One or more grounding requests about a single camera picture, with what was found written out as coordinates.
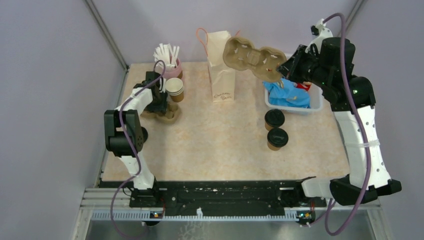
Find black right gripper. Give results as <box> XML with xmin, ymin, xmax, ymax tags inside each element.
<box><xmin>276</xmin><ymin>44</ymin><xmax>330</xmax><ymax>89</ymax></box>

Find brown pulp cup carrier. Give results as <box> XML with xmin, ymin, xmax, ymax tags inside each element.
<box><xmin>140</xmin><ymin>102</ymin><xmax>182</xmax><ymax>124</ymax></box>

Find black cup lid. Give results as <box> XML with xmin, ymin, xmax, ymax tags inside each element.
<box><xmin>267</xmin><ymin>128</ymin><xmax>289</xmax><ymax>148</ymax></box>
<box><xmin>264</xmin><ymin>109</ymin><xmax>286</xmax><ymax>128</ymax></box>

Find brown paper coffee cup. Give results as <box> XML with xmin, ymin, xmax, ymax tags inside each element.
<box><xmin>264</xmin><ymin>122</ymin><xmax>274</xmax><ymax>131</ymax></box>

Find cream paper takeout bag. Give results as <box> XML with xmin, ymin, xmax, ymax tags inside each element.
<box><xmin>195</xmin><ymin>27</ymin><xmax>236</xmax><ymax>103</ymax></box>

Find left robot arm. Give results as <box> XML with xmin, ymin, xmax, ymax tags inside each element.
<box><xmin>103</xmin><ymin>71</ymin><xmax>164</xmax><ymax>207</ymax></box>

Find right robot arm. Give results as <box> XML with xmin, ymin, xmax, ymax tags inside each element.
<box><xmin>277</xmin><ymin>37</ymin><xmax>402</xmax><ymax>206</ymax></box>

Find red patterned cloth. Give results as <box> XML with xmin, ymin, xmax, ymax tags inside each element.
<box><xmin>295</xmin><ymin>82</ymin><xmax>312</xmax><ymax>91</ymax></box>

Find stack of brown paper cups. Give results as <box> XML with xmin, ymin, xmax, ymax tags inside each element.
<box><xmin>165</xmin><ymin>77</ymin><xmax>184</xmax><ymax>103</ymax></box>

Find blue cartoon cloth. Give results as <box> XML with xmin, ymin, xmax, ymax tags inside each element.
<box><xmin>262</xmin><ymin>78</ymin><xmax>310</xmax><ymax>109</ymax></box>

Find pink straw holder cup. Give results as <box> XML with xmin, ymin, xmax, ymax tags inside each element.
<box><xmin>163</xmin><ymin>58</ymin><xmax>183</xmax><ymax>80</ymax></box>

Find stack of black lids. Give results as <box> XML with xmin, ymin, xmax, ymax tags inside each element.
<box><xmin>141</xmin><ymin>127</ymin><xmax>149</xmax><ymax>143</ymax></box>

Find white plastic basket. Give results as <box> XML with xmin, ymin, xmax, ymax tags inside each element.
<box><xmin>262</xmin><ymin>77</ymin><xmax>324</xmax><ymax>115</ymax></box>

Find white wrapped straws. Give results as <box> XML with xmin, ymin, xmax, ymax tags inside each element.
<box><xmin>153</xmin><ymin>43</ymin><xmax>180</xmax><ymax>68</ymax></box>

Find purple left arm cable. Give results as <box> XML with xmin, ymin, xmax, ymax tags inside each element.
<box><xmin>110</xmin><ymin>59</ymin><xmax>167</xmax><ymax>239</ymax></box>

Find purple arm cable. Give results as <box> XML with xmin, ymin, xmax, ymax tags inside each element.
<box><xmin>110</xmin><ymin>59</ymin><xmax>167</xmax><ymax>239</ymax></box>
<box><xmin>322</xmin><ymin>12</ymin><xmax>374</xmax><ymax>237</ymax></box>

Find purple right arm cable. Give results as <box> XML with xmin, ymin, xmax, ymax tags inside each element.
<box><xmin>322</xmin><ymin>12</ymin><xmax>374</xmax><ymax>237</ymax></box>

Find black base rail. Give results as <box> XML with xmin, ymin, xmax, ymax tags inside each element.
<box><xmin>97</xmin><ymin>179</ymin><xmax>345</xmax><ymax>218</ymax></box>

